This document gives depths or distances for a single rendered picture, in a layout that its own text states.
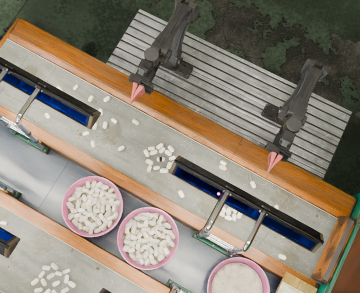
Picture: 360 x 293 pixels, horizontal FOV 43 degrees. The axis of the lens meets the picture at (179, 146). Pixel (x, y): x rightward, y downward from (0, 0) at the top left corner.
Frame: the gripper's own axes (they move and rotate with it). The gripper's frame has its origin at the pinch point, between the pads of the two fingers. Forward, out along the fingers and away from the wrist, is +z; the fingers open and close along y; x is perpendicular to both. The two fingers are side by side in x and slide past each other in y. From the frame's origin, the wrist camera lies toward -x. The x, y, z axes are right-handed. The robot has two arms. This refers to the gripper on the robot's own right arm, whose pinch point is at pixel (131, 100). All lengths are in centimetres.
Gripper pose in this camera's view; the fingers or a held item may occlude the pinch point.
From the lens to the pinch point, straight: 180.5
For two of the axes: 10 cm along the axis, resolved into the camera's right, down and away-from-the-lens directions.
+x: -0.3, 2.3, 9.7
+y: 8.9, 4.5, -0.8
